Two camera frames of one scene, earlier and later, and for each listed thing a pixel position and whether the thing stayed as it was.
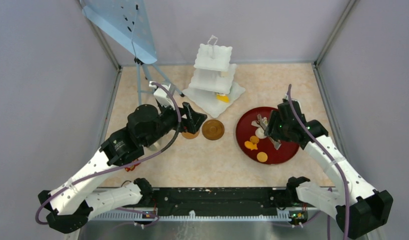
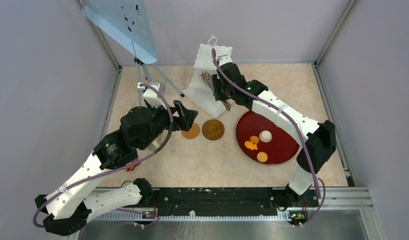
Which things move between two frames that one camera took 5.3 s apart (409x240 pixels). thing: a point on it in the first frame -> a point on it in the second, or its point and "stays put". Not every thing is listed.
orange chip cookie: (254, 139) stays put
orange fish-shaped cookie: (249, 145) stays put
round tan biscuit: (262, 157) stays put
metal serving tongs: (276, 145) -> (208, 79)
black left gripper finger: (193, 127) -> (186, 122)
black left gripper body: (172, 121) stays put
